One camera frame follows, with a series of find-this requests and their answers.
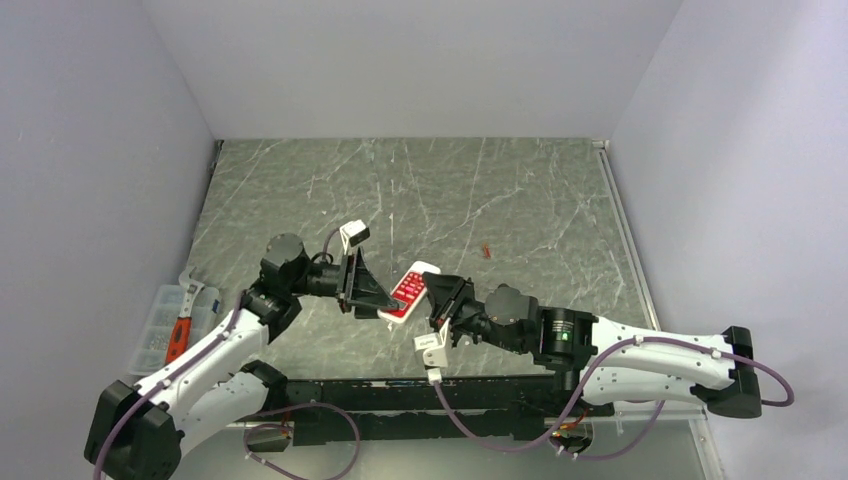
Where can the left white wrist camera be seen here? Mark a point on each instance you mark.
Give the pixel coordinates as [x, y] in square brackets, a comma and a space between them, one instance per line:
[352, 234]

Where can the aluminium frame rail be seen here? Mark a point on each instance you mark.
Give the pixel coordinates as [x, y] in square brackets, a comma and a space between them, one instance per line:
[601, 151]

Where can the clear plastic screw box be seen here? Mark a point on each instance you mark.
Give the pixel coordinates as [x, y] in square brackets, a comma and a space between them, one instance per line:
[151, 347]

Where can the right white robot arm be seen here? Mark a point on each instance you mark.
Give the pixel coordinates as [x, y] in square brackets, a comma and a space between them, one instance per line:
[603, 360]

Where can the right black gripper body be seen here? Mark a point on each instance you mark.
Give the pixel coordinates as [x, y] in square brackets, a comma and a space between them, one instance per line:
[471, 320]

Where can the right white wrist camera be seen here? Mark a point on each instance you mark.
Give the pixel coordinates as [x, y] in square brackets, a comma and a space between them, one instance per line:
[433, 351]

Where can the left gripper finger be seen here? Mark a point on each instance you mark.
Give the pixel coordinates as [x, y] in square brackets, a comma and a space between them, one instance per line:
[362, 289]
[370, 309]

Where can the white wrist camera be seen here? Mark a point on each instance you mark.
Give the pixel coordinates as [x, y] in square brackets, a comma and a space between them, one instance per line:
[433, 351]
[352, 234]

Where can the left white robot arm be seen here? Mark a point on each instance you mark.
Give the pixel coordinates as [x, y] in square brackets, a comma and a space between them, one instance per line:
[143, 430]

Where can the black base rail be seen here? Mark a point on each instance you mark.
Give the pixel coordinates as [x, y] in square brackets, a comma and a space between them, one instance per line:
[517, 407]

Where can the red white remote control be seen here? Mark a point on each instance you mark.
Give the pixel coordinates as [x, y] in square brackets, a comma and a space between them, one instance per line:
[408, 292]

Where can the orange handled adjustable wrench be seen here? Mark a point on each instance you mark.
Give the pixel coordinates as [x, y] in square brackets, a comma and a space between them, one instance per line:
[179, 338]

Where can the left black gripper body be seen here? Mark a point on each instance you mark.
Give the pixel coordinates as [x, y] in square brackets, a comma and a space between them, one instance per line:
[322, 279]

